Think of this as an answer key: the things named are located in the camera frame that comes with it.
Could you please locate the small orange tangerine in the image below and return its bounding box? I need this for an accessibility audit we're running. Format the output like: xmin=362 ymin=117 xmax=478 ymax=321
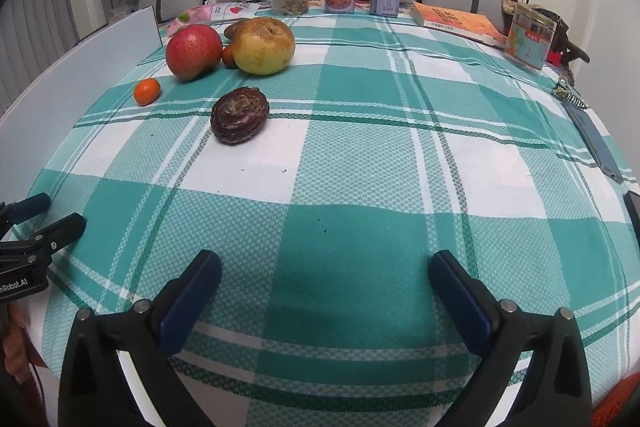
xmin=221 ymin=46 xmax=238 ymax=69
xmin=134 ymin=78 xmax=162 ymax=106

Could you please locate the dark brown mangosteen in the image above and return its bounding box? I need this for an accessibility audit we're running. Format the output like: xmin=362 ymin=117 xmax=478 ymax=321
xmin=210 ymin=87 xmax=270 ymax=145

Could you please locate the red apple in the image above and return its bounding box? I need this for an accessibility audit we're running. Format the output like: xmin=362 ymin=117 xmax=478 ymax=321
xmin=165 ymin=25 xmax=222 ymax=81

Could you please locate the yellow green pear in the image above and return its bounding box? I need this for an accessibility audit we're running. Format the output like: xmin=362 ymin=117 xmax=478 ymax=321
xmin=230 ymin=17 xmax=296 ymax=76

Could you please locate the brown sweet potato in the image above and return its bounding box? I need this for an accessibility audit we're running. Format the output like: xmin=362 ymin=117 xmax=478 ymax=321
xmin=224 ymin=20 xmax=245 ymax=40

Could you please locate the person's left hand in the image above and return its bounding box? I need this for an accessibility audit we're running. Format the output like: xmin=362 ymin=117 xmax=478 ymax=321
xmin=2 ymin=303 xmax=30 ymax=385

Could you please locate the white cardboard box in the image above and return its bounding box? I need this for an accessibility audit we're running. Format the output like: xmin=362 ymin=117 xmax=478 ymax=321
xmin=0 ymin=8 xmax=160 ymax=202

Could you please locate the pink fruit print pouch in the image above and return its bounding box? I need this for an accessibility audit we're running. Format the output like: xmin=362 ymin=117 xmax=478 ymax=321
xmin=166 ymin=2 xmax=260 ymax=37

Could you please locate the teal white plaid tablecloth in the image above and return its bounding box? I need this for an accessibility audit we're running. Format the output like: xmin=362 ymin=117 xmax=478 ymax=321
xmin=30 ymin=11 xmax=639 ymax=426

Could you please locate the orange book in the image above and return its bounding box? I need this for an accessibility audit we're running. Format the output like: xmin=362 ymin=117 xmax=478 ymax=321
xmin=409 ymin=2 xmax=506 ymax=50

